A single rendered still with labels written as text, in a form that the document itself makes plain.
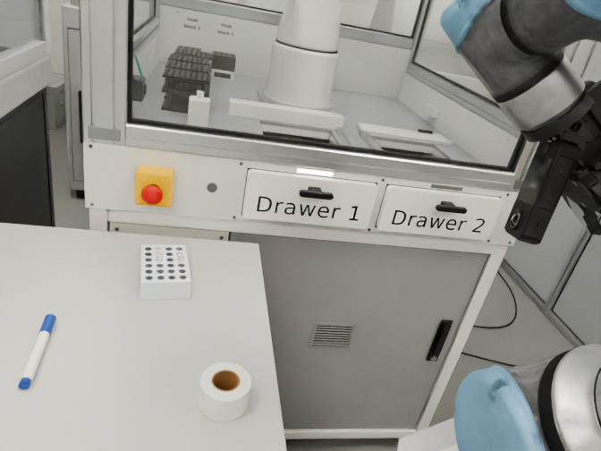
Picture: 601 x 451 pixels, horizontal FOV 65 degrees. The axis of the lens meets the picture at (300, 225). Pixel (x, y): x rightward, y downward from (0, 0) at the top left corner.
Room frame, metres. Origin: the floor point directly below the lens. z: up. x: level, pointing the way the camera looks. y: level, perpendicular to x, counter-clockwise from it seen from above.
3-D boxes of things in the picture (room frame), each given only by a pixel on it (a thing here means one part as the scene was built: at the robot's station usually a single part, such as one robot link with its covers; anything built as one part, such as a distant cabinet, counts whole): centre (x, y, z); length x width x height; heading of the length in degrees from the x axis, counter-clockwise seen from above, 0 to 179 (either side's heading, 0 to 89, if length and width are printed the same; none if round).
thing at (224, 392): (0.47, 0.06, 0.78); 0.07 x 0.07 x 0.04
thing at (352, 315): (1.43, 0.06, 0.40); 1.03 x 0.95 x 0.80; 104
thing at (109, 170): (1.43, 0.07, 0.87); 1.02 x 0.95 x 0.14; 104
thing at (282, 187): (0.95, -0.01, 0.87); 0.29 x 0.02 x 0.11; 104
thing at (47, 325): (0.49, 0.33, 0.77); 0.14 x 0.02 x 0.02; 17
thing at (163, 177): (0.86, 0.31, 0.88); 0.07 x 0.05 x 0.07; 104
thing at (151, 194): (0.83, 0.30, 0.88); 0.04 x 0.03 x 0.04; 104
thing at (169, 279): (0.72, 0.23, 0.78); 0.12 x 0.08 x 0.04; 22
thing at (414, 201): (1.03, -0.32, 0.87); 0.29 x 0.02 x 0.11; 104
